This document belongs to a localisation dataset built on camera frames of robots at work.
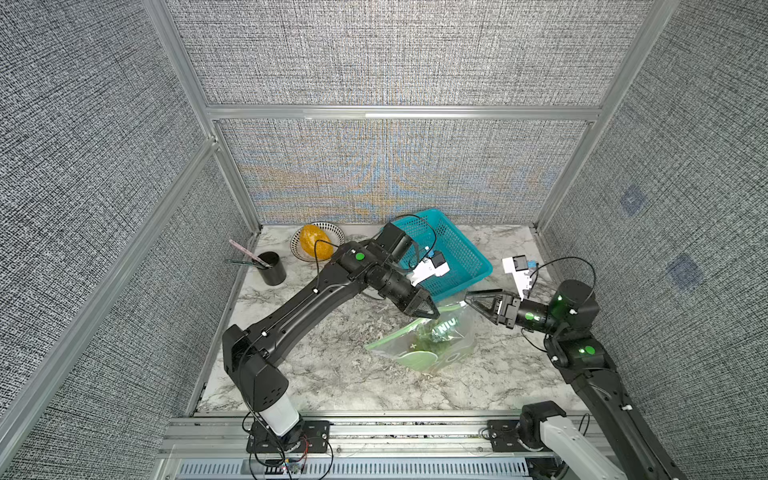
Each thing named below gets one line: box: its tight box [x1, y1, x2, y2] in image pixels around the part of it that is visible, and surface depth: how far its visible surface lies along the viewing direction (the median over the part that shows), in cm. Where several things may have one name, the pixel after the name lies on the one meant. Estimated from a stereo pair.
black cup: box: [258, 251, 287, 286], surface depth 100 cm
